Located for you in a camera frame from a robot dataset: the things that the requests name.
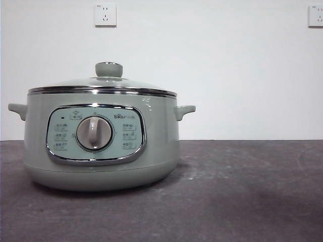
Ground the glass lid with green knob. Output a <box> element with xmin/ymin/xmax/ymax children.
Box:
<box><xmin>27</xmin><ymin>61</ymin><xmax>177</xmax><ymax>98</ymax></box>

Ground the pale green electric cooking pot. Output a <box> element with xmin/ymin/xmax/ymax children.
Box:
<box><xmin>7</xmin><ymin>91</ymin><xmax>197</xmax><ymax>192</ymax></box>

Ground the white wall socket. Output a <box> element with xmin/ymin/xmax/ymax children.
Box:
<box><xmin>307</xmin><ymin>4</ymin><xmax>323</xmax><ymax>28</ymax></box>
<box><xmin>94</xmin><ymin>3</ymin><xmax>118</xmax><ymax>28</ymax></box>

